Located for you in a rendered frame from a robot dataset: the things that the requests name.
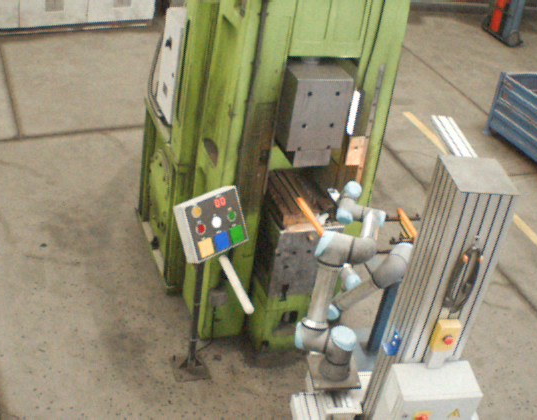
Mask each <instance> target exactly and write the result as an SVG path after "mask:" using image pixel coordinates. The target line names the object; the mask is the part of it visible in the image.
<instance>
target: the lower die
mask: <svg viewBox="0 0 537 420"><path fill-rule="evenodd" d="M277 170H283V172H284V173H285V175H286V176H287V177H288V179H289V180H290V182H291V183H292V185H293V186H294V188H295V189H296V191H297V192H298V194H299V195H300V198H302V200H304V202H305V203H306V205H307V206H308V207H309V209H310V210H311V212H312V213H313V215H314V216H315V218H316V216H317V215H318V213H319V209H318V208H317V206H316V205H315V207H314V204H315V203H314V202H313V200H312V201H311V202H310V200H311V199H310V197H308V198H307V196H308V194H307V193H306V192H305V193H304V191H305V190H304V189H303V187H302V189H301V184H300V183H299V180H298V178H297V179H296V176H295V174H294V173H293V171H292V170H291V169H283V168H274V169H273V170H269V171H268V177H267V180H269V184H271V185H272V189H275V193H277V194H278V198H280V199H281V202H284V204H285V205H284V207H283V203H280V200H279V199H278V200H276V201H275V207H274V208H275V209H274V210H275V212H276V211H277V205H278V203H280V204H279V207H278V212H277V213H278V214H277V215H278V217H279V218H280V220H281V221H282V223H283V225H294V224H303V223H310V221H309V220H308V219H307V217H306V216H305V214H304V213H303V209H302V208H301V207H300V204H299V202H298V201H297V200H296V199H295V197H294V196H293V194H292V193H291V191H290V190H289V188H288V187H287V185H286V184H285V182H284V181H283V179H282V178H281V176H280V175H279V173H278V172H277ZM295 179H296V180H295ZM298 183H299V184H298ZM266 185H268V181H267V184H266ZM271 185H268V186H267V189H266V198H267V197H268V191H269V190H270V189H271ZM273 194H274V190H271V191H270V193H269V199H268V200H269V202H270V201H271V196H272V195H273ZM275 199H277V195H273V197H272V202H271V204H272V207H273V206H274V200H275ZM297 222H299V223H297Z"/></svg>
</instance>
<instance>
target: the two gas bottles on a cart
mask: <svg viewBox="0 0 537 420"><path fill-rule="evenodd" d="M491 1H492V0H490V3H489V6H488V7H489V9H490V6H491V5H492V6H494V12H493V15H489V11H490V10H489V9H488V11H487V14H486V16H484V17H482V18H483V19H482V21H481V28H483V29H485V30H488V31H490V32H491V33H492V34H493V35H495V36H497V37H498V38H499V39H500V40H502V41H504V42H506V44H507V45H508V46H509V47H514V46H516V45H518V46H520V43H523V41H521V39H520V34H519V32H518V27H519V25H520V20H521V17H522V11H523V9H524V6H525V5H524V4H525V3H526V2H527V0H496V5H494V4H492V2H491Z"/></svg>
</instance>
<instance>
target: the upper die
mask: <svg viewBox="0 0 537 420"><path fill-rule="evenodd" d="M274 142H275V143H276V144H277V146H278V147H279V149H280V150H281V152H282V153H283V154H284V156H285V157H286V159H287V160H288V162H289V163H290V164H291V165H292V166H293V167H297V166H307V167H311V166H326V165H328V163H329V158H330V153H331V149H329V148H328V147H327V148H326V149H315V150H300V149H299V148H297V151H286V150H285V148H284V147H283V146H282V144H281V143H280V141H279V140H278V139H277V138H276V137H274Z"/></svg>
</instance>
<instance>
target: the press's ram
mask: <svg viewBox="0 0 537 420"><path fill-rule="evenodd" d="M320 58H321V59H320V62H318V63H316V64H306V63H301V62H299V61H297V60H296V59H293V57H289V56H287V58H286V62H287V64H286V69H285V75H284V85H283V91H282V96H281V102H280V108H279V114H278V120H277V125H276V131H275V137H276V138H277V139H278V140H279V141H280V143H281V144H282V146H283V147H284V148H285V150H286V151H297V148H299V149H300V150H315V149H326V148H327V147H328V148H329V149H331V148H335V149H341V140H342V135H343V131H344V127H345V122H346V119H347V114H348V112H347V109H348V106H349V101H350V97H351V93H352V85H353V78H351V77H350V76H349V75H348V74H347V73H346V72H345V70H344V69H343V68H342V67H340V66H339V65H338V64H337V63H336V62H335V61H334V60H333V59H332V58H331V57H329V56H323V57H320Z"/></svg>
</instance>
